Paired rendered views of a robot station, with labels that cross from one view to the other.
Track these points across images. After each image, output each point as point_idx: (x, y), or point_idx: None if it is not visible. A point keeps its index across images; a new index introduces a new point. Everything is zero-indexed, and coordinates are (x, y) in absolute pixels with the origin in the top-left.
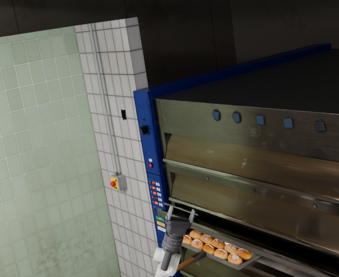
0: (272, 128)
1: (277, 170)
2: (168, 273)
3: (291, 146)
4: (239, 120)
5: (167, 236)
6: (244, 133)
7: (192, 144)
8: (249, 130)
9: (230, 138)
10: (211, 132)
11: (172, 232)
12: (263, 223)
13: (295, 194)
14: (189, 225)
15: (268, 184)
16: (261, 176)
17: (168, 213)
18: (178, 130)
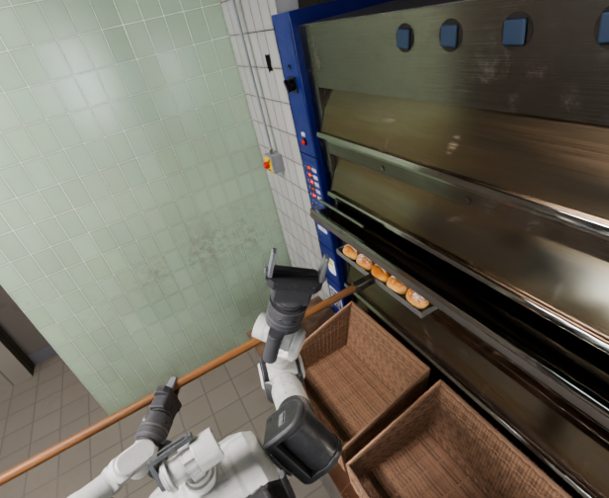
0: (549, 51)
1: (534, 165)
2: (284, 357)
3: (604, 102)
4: (454, 42)
5: (271, 306)
6: (462, 76)
7: (361, 106)
8: (476, 66)
9: (429, 91)
10: (392, 79)
11: (280, 300)
12: (477, 262)
13: (575, 226)
14: (314, 289)
15: (505, 197)
16: (489, 174)
17: (269, 264)
18: (338, 81)
